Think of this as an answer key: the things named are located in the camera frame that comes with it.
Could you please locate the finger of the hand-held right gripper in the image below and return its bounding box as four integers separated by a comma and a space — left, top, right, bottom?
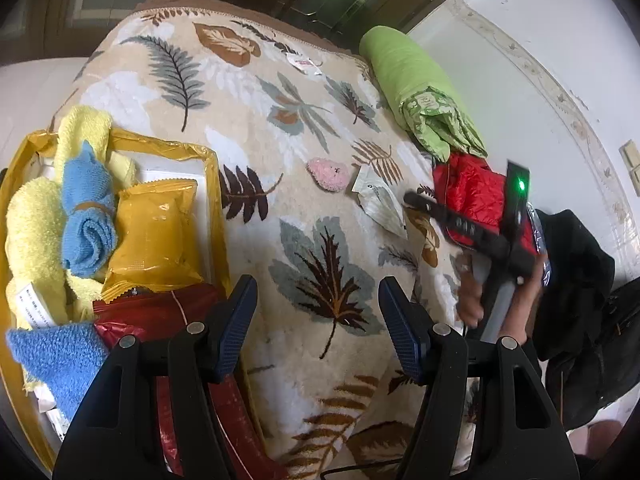
403, 191, 503, 248

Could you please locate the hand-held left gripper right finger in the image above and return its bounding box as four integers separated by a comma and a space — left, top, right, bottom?
378, 277, 581, 480

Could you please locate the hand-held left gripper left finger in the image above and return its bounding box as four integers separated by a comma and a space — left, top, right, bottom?
52, 275, 259, 480

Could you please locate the yellow-rimmed white box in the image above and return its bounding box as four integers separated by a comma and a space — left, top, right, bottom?
0, 127, 281, 480

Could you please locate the blue towel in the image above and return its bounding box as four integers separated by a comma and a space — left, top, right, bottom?
61, 141, 120, 277
6, 321, 111, 423

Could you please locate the yellow towel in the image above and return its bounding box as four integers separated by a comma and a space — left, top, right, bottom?
5, 177, 108, 332
52, 105, 138, 191

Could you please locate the pink fluffy soft object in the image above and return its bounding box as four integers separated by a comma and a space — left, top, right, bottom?
306, 157, 350, 195

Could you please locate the person's right hand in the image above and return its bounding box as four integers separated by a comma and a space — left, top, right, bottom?
457, 252, 549, 347

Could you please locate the red jacket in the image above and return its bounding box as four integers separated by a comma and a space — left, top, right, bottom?
432, 152, 538, 261

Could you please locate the white crumpled packet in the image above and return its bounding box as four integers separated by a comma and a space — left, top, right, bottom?
351, 165, 408, 239

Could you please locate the red foil packet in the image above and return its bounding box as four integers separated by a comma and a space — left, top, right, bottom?
92, 282, 289, 480

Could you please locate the black clothing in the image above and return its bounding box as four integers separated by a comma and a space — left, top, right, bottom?
525, 207, 640, 431

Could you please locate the yellow snack packet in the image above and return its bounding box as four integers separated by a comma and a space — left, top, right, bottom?
102, 179, 206, 304

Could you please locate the leaf printed blanket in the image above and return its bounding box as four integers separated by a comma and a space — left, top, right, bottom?
50, 5, 493, 480

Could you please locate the green rolled blanket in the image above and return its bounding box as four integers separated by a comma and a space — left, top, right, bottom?
359, 25, 488, 159

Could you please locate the white paper slip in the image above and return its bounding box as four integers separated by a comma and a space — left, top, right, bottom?
15, 282, 56, 329

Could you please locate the small white red sachet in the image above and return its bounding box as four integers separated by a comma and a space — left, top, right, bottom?
287, 55, 324, 76

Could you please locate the dark wooden glass cabinet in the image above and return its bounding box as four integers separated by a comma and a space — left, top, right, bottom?
0, 0, 496, 68

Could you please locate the beige wall switch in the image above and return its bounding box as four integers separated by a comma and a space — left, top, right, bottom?
619, 140, 640, 184

